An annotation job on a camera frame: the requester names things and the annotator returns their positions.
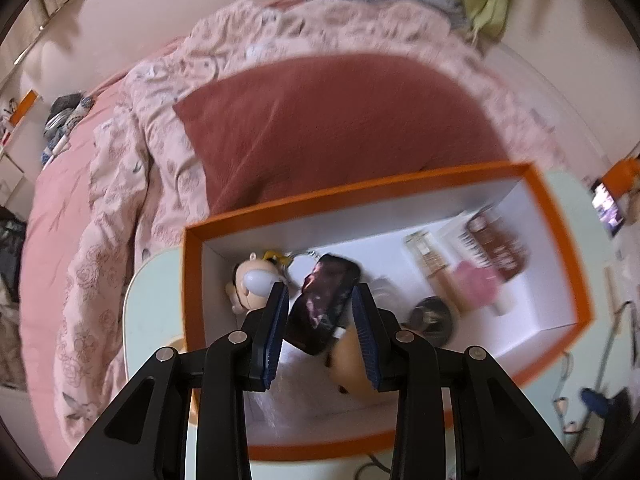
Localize white cream tube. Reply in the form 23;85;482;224
487;280;518;317

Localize orange shelf box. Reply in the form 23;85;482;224
10;90;41;126

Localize green cartoon lap table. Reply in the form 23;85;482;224
122;167;640;480

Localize brown card box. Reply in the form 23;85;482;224
457;210;531;281

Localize orange bottle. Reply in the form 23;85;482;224
602;157;640;201

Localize pink silicone pad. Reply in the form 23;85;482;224
452;262;501;306

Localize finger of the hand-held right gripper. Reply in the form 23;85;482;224
580;386;632;423

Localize smartphone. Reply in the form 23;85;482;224
592;182;626;238

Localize pink floral quilt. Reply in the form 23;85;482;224
55;0;566;461

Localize red black mahjong tile block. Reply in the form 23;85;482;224
286;254;362;357

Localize pink bed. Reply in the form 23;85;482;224
22;75;166;461

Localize orange cardboard box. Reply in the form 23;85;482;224
181;161;597;463

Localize grey blue clothes heap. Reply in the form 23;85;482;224
42;92;96;141

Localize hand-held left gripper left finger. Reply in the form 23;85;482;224
57;282;291;480

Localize tan plush bread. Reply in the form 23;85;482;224
325;327;401;403

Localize doll figure keychain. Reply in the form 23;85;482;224
225;250;301;316

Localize dark red pillow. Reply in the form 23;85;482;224
175;52;511;201

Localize amber perfume bottle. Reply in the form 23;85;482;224
404;230;473;311

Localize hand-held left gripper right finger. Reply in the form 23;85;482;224
352;282;583;480

